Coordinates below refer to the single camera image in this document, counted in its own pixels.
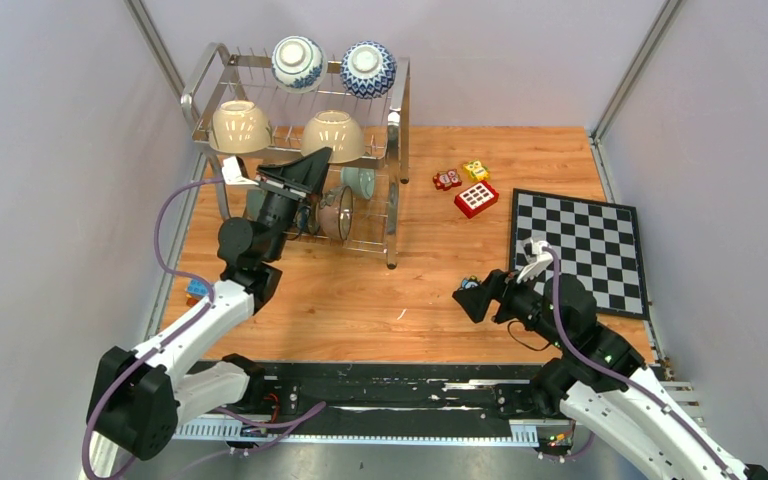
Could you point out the dark blue floral bowl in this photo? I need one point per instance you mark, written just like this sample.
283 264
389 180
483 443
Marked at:
307 218

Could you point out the blue owl toy block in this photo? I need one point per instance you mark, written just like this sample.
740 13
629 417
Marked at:
469 283

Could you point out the cream bowl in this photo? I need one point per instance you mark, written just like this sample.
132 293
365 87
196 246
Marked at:
337 130
240 127

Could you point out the blue orange toy car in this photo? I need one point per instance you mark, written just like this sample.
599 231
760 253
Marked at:
195 291

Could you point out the black white checkerboard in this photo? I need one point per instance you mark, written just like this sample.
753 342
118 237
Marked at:
597 242

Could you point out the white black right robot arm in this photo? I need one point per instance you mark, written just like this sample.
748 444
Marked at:
602 382

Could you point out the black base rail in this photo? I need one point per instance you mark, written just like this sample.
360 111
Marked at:
398 400

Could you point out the red owl toy block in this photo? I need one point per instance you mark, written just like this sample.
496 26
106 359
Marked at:
446 180

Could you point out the yellow owl toy block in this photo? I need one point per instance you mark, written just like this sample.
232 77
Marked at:
476 171

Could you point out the blue white patterned bowl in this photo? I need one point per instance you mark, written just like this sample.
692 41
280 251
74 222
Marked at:
368 70

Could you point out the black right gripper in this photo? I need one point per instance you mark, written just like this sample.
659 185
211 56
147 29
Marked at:
498 285

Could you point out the white blue floral bowl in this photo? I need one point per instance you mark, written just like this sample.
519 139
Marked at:
299 64

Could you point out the small celadon cup right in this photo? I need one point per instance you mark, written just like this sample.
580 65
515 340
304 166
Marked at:
360 180

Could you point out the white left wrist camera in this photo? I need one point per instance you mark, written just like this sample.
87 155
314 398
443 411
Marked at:
233 174

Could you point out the steel two-tier dish rack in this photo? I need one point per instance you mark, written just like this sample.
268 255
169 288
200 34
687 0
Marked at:
223 75

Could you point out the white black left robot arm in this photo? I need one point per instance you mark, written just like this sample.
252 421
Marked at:
140 396

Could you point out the red calculator toy block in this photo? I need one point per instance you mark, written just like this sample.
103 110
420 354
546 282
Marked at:
476 199

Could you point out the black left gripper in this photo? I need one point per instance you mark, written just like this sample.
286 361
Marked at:
302 178

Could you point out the pink brown bowl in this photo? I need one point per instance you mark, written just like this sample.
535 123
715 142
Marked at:
335 213

